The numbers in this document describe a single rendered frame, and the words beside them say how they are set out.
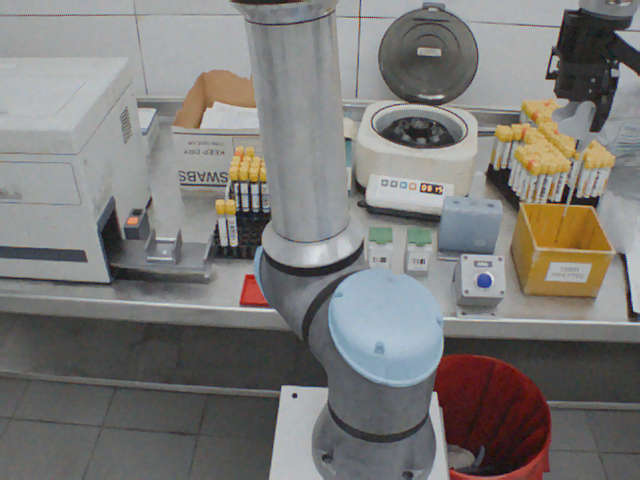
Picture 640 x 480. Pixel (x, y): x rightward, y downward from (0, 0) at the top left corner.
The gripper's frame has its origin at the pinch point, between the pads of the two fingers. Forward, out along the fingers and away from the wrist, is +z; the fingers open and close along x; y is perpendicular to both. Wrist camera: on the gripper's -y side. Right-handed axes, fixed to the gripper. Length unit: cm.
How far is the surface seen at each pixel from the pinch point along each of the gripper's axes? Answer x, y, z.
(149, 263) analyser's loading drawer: 8, 68, 22
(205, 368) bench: -24, 72, 86
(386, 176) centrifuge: -19.4, 28.5, 19.7
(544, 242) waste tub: -6.1, -0.7, 23.7
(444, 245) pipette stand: -3.3, 18.3, 23.4
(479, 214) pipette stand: -2.9, 13.2, 16.1
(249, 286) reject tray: 8, 51, 25
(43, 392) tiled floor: -31, 131, 113
